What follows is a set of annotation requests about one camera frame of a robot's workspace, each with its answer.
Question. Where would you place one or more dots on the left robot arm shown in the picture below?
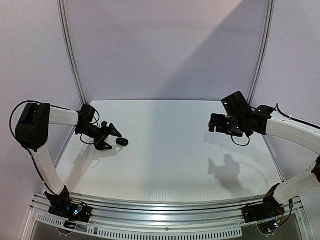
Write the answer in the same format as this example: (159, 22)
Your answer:
(32, 133)

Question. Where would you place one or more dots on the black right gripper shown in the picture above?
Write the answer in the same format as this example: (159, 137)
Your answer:
(217, 122)

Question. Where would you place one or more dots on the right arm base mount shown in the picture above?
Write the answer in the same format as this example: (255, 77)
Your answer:
(268, 209)

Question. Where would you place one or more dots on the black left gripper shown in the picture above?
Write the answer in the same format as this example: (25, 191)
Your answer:
(104, 135)

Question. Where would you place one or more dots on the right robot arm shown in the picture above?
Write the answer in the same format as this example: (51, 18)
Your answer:
(240, 119)

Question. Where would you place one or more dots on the aluminium frame post left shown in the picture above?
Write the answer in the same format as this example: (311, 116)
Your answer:
(61, 5)

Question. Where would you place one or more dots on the aluminium front rail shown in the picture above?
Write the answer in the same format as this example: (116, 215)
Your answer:
(114, 219)

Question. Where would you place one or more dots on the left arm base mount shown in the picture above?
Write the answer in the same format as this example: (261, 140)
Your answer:
(62, 205)

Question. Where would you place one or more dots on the black oval charging case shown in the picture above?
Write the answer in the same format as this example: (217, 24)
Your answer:
(122, 141)

